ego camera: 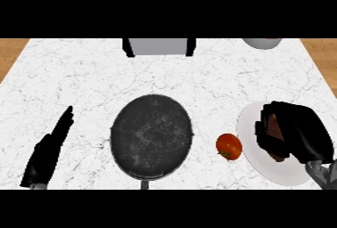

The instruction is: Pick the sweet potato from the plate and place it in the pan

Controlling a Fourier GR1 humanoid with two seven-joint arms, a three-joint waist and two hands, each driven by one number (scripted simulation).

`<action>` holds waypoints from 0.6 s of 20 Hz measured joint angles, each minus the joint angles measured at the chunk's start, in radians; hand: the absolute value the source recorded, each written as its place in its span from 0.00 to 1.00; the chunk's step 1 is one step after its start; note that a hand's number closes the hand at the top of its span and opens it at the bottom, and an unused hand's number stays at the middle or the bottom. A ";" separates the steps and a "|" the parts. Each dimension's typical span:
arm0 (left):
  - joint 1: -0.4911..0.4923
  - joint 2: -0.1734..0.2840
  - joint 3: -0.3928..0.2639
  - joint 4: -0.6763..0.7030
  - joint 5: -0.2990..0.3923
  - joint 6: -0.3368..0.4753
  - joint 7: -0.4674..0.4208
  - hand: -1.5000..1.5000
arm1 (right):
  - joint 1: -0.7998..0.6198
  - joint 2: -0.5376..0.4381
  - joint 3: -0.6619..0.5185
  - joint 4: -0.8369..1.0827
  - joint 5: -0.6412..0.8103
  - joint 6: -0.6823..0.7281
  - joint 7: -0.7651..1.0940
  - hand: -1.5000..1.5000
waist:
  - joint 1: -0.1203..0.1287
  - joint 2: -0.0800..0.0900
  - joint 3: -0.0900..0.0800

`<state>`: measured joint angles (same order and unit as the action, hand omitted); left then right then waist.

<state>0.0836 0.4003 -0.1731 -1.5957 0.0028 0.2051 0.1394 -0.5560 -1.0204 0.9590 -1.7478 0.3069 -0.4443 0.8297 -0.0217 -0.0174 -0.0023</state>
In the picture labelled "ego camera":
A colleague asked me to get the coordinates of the grey appliance with black posts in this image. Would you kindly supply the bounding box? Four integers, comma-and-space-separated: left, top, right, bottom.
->
121, 37, 198, 58

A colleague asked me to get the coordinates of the dark grey frying pan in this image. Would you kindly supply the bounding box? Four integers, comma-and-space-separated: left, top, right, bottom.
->
108, 94, 195, 191

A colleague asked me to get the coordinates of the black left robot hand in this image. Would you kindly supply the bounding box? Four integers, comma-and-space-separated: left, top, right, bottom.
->
19, 105, 76, 189

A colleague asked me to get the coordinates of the grey round bowl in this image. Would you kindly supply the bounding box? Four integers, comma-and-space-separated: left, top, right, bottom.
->
241, 37, 283, 51

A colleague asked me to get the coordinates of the brown sweet potato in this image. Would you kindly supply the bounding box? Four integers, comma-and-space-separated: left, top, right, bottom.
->
266, 113, 287, 163

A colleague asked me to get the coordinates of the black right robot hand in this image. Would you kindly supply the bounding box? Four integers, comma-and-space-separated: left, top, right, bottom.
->
254, 101, 336, 165

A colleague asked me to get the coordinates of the white plate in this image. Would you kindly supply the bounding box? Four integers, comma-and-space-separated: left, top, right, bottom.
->
235, 101, 321, 187

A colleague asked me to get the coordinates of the red tomato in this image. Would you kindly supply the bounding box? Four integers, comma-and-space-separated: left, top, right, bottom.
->
215, 133, 244, 161

